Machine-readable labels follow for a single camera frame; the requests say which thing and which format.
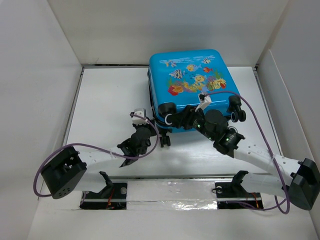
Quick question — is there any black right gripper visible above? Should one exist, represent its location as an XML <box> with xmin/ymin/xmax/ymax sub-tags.
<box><xmin>167</xmin><ymin>104</ymin><xmax>216</xmax><ymax>142</ymax></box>

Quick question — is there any blue kids suitcase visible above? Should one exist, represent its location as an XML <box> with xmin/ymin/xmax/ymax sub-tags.
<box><xmin>147</xmin><ymin>49</ymin><xmax>247</xmax><ymax>147</ymax></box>

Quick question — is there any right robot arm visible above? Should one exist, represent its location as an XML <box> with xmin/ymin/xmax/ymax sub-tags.
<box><xmin>164</xmin><ymin>106</ymin><xmax>320</xmax><ymax>211</ymax></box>

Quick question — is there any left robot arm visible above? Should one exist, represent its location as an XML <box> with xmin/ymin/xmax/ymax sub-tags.
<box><xmin>33</xmin><ymin>112</ymin><xmax>160</xmax><ymax>199</ymax></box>

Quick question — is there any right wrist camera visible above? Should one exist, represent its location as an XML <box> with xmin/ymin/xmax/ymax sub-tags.
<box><xmin>195</xmin><ymin>93</ymin><xmax>212</xmax><ymax>112</ymax></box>

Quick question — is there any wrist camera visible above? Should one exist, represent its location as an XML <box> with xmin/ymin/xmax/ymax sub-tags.
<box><xmin>195</xmin><ymin>93</ymin><xmax>212</xmax><ymax>112</ymax></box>
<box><xmin>129</xmin><ymin>108</ymin><xmax>147</xmax><ymax>125</ymax></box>

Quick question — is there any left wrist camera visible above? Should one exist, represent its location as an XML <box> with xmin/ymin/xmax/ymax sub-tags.
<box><xmin>129</xmin><ymin>108</ymin><xmax>147</xmax><ymax>125</ymax></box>

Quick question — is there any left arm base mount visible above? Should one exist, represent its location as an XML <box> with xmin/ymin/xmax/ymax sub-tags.
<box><xmin>79</xmin><ymin>171</ymin><xmax>128</xmax><ymax>211</ymax></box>

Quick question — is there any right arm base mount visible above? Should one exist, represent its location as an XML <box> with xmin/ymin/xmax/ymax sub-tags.
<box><xmin>211</xmin><ymin>170</ymin><xmax>264</xmax><ymax>210</ymax></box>

